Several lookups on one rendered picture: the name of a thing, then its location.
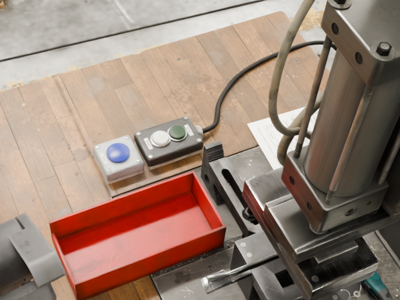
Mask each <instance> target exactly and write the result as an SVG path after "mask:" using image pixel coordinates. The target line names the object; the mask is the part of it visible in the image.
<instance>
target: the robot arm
mask: <svg viewBox="0 0 400 300"><path fill-rule="evenodd" d="M65 275H67V274H66V272H65V270H64V267H63V265H62V263H61V261H60V259H59V257H58V255H57V253H56V252H55V250H54V249H53V247H52V246H51V245H50V244H49V242H48V241H47V240H46V239H45V237H44V236H43V234H41V232H40V231H39V229H38V228H37V227H36V226H35V224H34V223H33V222H32V221H31V219H30V218H29V216H28V215H27V214H26V213H23V214H20V215H18V216H16V217H15V218H13V219H11V220H9V221H6V222H4V223H2V224H0V300H57V296H56V294H55V291H54V289H53V287H52V285H51V282H53V281H55V280H57V279H59V278H61V277H63V276H65ZM31 279H34V280H33V281H31Z"/></svg>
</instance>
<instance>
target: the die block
mask: <svg viewBox="0 0 400 300"><path fill-rule="evenodd" d="M244 265H245V264H244V262H243V260H242V259H241V257H240V255H239V253H238V251H237V250H236V248H235V246H234V248H233V253H232V260H231V263H230V271H232V270H234V269H236V268H239V267H241V266H244ZM276 278H277V280H278V281H279V283H280V285H281V287H282V288H283V287H286V286H288V285H291V284H295V282H294V281H293V279H292V278H291V276H290V274H289V273H288V271H287V272H285V273H282V274H280V275H278V276H276ZM237 283H238V285H239V287H240V289H241V291H242V292H243V294H244V296H245V298H246V300H255V299H257V298H260V299H261V300H265V299H264V297H263V296H262V294H261V292H260V290H259V288H258V287H257V285H256V283H255V282H254V280H253V278H252V276H249V277H247V278H245V279H242V280H240V281H238V282H237Z"/></svg>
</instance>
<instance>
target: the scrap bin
mask: <svg viewBox="0 0 400 300"><path fill-rule="evenodd" d="M49 226H50V231H51V237H52V241H53V244H54V246H55V249H56V251H57V254H58V256H59V258H60V261H61V263H62V266H63V267H64V270H65V272H66V274H67V278H68V281H69V283H70V286H71V288H72V290H73V293H74V295H75V297H76V300H87V299H89V298H92V297H94V296H97V295H100V294H102V293H104V292H107V291H109V290H112V289H115V288H117V287H120V286H122V285H125V284H128V283H130V282H133V281H135V280H138V279H141V278H143V277H145V276H148V275H150V274H153V273H156V272H158V271H161V270H163V269H165V268H169V267H171V266H173V265H176V264H178V263H182V262H184V261H186V260H189V259H191V258H194V257H197V256H199V255H202V254H204V253H206V252H210V251H212V250H214V249H217V248H219V247H222V246H223V244H224V238H225V234H226V225H225V223H224V222H223V220H222V218H221V217H220V215H219V213H218V211H217V210H216V208H215V206H214V204H213V202H212V201H211V199H210V197H209V196H208V194H207V192H206V190H205V189H204V187H203V185H202V183H201V181H200V180H199V178H198V176H197V175H196V173H195V171H194V170H193V171H190V172H188V173H185V174H181V175H179V176H176V177H173V178H170V179H168V180H165V181H162V182H159V183H156V184H154V185H150V186H148V187H145V188H142V189H139V190H136V191H134V192H130V193H128V194H125V195H122V196H119V197H116V198H114V199H110V200H108V201H105V202H102V203H100V204H96V205H94V206H91V207H88V208H85V209H83V210H80V211H76V212H74V213H71V214H68V215H65V216H63V217H60V218H56V219H54V220H51V221H49Z"/></svg>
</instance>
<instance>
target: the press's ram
mask: <svg viewBox="0 0 400 300"><path fill-rule="evenodd" d="M282 171H283V167H280V168H277V169H275V170H272V171H269V172H267V173H264V174H261V175H259V176H255V177H253V178H250V179H248V180H245V182H244V186H243V192H242V196H243V198H244V200H245V201H246V203H247V204H248V206H249V208H250V209H251V211H252V213H253V215H254V216H255V218H256V219H257V221H258V223H259V224H260V226H261V228H262V229H263V231H264V233H265V235H266V236H267V238H268V239H269V241H270V243H271V244H272V246H273V248H274V250H275V251H276V253H277V254H278V256H279V258H280V259H281V261H282V263H283V264H284V266H285V267H286V269H287V271H288V273H289V274H290V276H291V278H292V279H293V281H294V282H295V284H296V286H297V288H298V289H299V291H300V293H301V294H302V296H303V297H304V299H305V300H319V299H321V298H324V297H325V296H328V295H330V294H333V293H335V292H337V291H339V290H342V289H344V288H347V287H348V286H351V285H353V284H356V283H358V282H360V281H362V280H365V279H367V278H369V277H371V276H373V275H374V273H375V271H376V269H377V267H378V266H379V264H380V262H379V260H378V259H377V258H376V256H375V255H374V254H373V252H372V250H371V249H370V247H369V246H368V245H367V243H366V242H365V240H364V239H363V237H362V236H365V235H367V234H369V233H372V232H375V231H376V230H379V229H382V228H384V227H386V226H389V225H391V224H393V223H396V222H398V221H400V216H398V217H395V218H392V217H391V216H390V215H389V214H388V212H387V211H386V210H385V208H384V206H383V205H382V204H381V205H380V207H379V209H378V211H377V212H376V213H374V214H366V215H363V216H360V217H358V218H355V219H353V220H351V221H348V222H346V223H343V224H340V225H338V226H336V227H333V228H331V229H329V230H328V231H327V232H326V233H325V234H322V235H319V234H316V233H314V232H313V231H312V230H311V228H310V222H309V221H308V220H307V218H306V216H305V215H304V213H303V212H302V210H301V209H300V207H299V205H298V204H297V203H296V201H295V199H294V198H293V196H292V195H291V193H290V192H289V190H288V188H286V187H284V186H283V185H282V183H281V181H280V179H281V175H282Z"/></svg>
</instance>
